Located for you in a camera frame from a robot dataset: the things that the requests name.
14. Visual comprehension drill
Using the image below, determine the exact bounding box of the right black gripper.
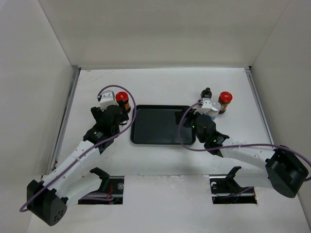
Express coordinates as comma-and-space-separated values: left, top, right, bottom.
174, 107, 207, 143

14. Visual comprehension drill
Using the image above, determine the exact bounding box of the red lid jar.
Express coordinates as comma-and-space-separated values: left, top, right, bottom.
218, 91, 233, 114
115, 91, 131, 113

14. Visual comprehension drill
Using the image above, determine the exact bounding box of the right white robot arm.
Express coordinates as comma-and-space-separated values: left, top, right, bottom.
175, 107, 311, 198

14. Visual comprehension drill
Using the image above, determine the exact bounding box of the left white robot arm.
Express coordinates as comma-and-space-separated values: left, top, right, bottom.
26, 105, 129, 226

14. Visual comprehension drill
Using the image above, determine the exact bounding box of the black plastic tray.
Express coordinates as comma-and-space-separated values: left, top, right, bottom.
130, 104, 189, 145

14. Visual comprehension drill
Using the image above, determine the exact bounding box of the black cap white bottle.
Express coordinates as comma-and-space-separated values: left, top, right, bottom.
198, 87, 212, 101

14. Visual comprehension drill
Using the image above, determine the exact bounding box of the silver lid jar right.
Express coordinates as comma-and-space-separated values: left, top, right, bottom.
208, 101, 221, 121

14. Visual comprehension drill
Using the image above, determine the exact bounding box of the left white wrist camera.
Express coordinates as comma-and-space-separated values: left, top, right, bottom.
97, 90, 116, 112

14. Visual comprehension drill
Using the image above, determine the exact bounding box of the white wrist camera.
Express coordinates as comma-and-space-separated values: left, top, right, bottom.
97, 90, 116, 112
195, 98, 212, 114

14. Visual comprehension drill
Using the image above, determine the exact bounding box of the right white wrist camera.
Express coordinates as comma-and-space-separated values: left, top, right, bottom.
195, 98, 212, 114

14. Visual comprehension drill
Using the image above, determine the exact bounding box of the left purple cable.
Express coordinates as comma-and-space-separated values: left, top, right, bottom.
19, 84, 137, 212

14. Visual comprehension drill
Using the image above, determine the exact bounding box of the purple cable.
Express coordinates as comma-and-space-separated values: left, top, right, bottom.
178, 101, 311, 182
19, 84, 137, 212

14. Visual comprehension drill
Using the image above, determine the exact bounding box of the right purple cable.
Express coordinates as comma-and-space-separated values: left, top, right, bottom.
178, 101, 311, 182

